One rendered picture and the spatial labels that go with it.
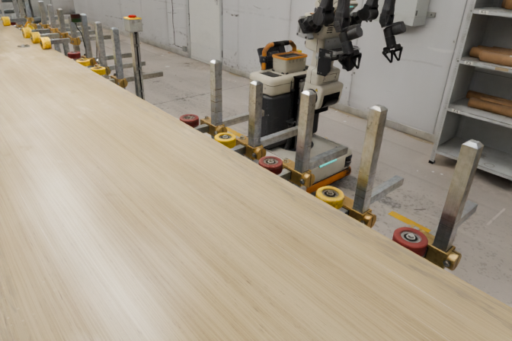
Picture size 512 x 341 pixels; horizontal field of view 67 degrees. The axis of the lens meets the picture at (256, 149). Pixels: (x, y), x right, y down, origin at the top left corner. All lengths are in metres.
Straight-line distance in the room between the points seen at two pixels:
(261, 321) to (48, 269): 0.46
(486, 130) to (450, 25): 0.95
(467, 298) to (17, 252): 0.96
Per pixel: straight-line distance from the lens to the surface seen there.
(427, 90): 3.99
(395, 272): 0.93
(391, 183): 1.43
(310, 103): 1.23
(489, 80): 3.77
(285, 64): 2.69
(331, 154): 1.50
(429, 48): 3.95
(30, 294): 0.91
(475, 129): 3.88
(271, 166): 1.24
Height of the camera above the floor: 1.49
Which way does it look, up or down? 26 degrees down
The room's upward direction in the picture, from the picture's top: 2 degrees clockwise
